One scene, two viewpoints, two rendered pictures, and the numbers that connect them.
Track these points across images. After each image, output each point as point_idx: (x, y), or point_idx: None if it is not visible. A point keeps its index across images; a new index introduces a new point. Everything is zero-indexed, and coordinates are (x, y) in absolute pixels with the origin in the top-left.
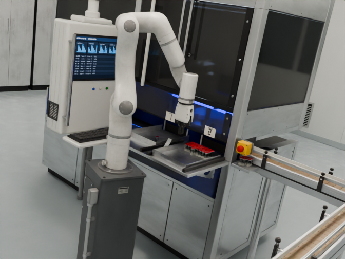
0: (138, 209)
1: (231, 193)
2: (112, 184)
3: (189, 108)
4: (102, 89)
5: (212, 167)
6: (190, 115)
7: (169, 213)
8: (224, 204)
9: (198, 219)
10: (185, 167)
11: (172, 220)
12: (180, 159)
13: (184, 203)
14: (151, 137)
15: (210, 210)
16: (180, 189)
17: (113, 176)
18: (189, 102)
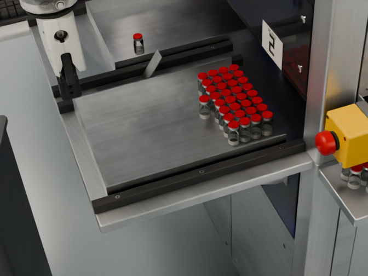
0: (2, 275)
1: (347, 234)
2: None
3: (49, 31)
4: None
5: (225, 188)
6: (59, 54)
7: (232, 208)
8: (317, 260)
9: (272, 262)
10: (107, 194)
11: (238, 228)
12: (143, 141)
13: (249, 207)
14: (147, 26)
15: (288, 259)
16: None
17: None
18: (44, 9)
